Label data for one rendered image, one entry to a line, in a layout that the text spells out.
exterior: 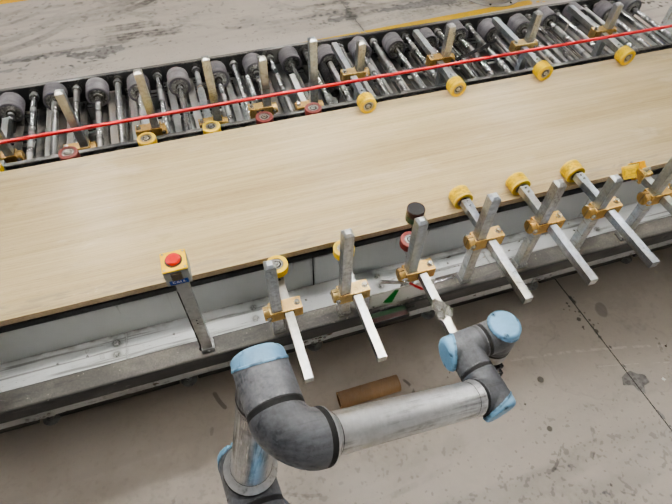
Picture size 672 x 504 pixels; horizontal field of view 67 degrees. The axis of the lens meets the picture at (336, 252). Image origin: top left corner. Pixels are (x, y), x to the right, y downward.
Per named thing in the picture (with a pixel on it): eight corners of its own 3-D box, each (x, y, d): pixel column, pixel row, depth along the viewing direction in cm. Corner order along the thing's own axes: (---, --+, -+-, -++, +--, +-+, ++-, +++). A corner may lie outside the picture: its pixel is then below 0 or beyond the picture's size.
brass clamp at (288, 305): (303, 315, 178) (303, 308, 174) (266, 325, 175) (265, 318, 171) (299, 301, 181) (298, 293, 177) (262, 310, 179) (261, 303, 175)
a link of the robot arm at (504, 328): (479, 314, 133) (511, 302, 135) (468, 337, 143) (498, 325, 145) (499, 344, 127) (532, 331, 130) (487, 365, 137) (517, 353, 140)
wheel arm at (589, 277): (595, 283, 172) (600, 277, 169) (586, 286, 171) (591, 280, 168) (520, 183, 201) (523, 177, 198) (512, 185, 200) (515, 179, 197)
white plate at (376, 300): (431, 293, 196) (435, 278, 188) (368, 310, 190) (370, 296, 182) (430, 292, 196) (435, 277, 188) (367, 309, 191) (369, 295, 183)
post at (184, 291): (215, 350, 179) (188, 279, 144) (201, 354, 178) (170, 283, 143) (213, 339, 182) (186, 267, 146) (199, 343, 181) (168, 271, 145)
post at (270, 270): (286, 340, 191) (276, 266, 153) (277, 342, 190) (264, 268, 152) (283, 332, 193) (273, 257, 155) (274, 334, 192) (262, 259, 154)
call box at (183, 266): (193, 283, 144) (187, 267, 138) (168, 289, 142) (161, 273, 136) (190, 264, 148) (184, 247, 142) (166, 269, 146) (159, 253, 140)
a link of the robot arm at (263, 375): (229, 523, 144) (240, 416, 89) (214, 464, 154) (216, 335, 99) (280, 503, 150) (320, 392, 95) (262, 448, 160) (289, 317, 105)
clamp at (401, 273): (433, 276, 186) (436, 268, 182) (400, 285, 183) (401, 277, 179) (427, 264, 189) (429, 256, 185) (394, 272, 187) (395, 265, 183)
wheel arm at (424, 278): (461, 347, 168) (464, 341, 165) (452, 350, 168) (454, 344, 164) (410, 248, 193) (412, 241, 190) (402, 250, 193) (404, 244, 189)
